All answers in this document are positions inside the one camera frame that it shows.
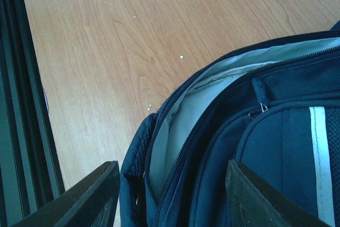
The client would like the navy blue student backpack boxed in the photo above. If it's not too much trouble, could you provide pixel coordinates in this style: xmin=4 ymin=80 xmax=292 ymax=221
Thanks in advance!
xmin=120 ymin=24 xmax=339 ymax=226

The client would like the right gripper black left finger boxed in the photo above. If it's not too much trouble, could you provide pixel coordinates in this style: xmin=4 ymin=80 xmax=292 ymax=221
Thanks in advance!
xmin=14 ymin=161 xmax=120 ymax=226

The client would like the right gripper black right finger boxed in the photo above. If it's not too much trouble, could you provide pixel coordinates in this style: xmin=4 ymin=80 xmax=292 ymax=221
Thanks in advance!
xmin=225 ymin=160 xmax=328 ymax=226

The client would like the black aluminium frame base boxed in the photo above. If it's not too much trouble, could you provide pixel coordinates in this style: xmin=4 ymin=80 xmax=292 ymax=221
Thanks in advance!
xmin=1 ymin=0 xmax=65 ymax=226

